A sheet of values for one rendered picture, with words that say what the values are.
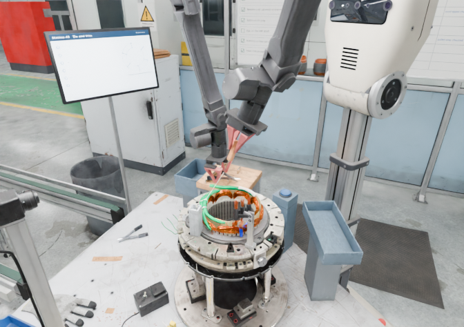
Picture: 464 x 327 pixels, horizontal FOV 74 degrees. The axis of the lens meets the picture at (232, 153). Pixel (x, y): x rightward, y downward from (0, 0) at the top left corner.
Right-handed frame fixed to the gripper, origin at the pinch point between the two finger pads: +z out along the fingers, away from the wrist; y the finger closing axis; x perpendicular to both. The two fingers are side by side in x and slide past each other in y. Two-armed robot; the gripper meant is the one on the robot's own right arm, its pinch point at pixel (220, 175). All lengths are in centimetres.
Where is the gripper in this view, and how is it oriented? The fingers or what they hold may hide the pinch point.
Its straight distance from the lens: 117.5
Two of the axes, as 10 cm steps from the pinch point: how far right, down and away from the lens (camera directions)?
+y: -4.1, 4.3, -8.0
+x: 9.1, 1.6, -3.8
